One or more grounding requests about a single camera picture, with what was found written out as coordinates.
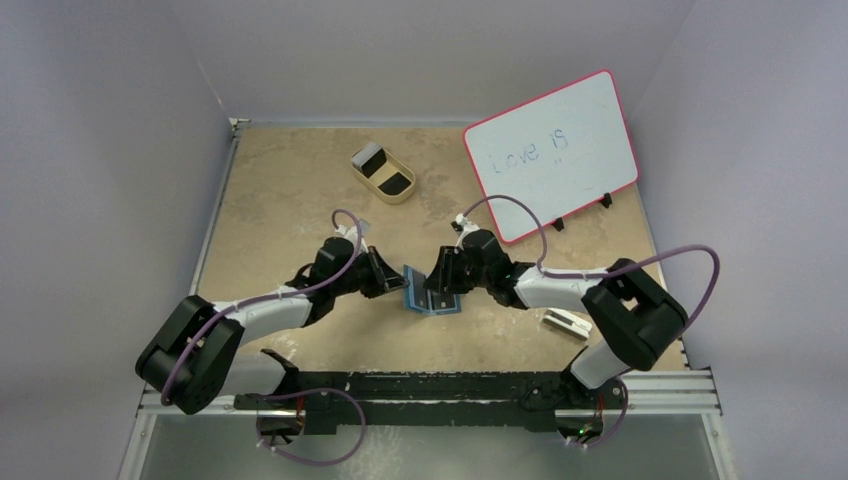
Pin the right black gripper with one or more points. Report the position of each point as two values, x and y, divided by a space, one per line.
444 270

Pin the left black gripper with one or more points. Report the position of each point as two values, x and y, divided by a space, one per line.
389 279

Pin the blue card holder wallet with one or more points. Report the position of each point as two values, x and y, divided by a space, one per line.
422 300

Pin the tan oval tray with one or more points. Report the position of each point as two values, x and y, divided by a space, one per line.
393 184

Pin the credit cards stack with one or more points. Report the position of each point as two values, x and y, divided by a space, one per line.
369 159

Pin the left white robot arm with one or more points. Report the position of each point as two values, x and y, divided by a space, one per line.
190 357

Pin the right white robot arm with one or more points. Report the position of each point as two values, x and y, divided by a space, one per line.
636 317

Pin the white black eraser block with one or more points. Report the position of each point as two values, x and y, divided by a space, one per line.
568 322

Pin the pink framed whiteboard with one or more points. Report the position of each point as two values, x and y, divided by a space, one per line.
553 155

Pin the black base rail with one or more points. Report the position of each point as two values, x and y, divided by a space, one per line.
536 401

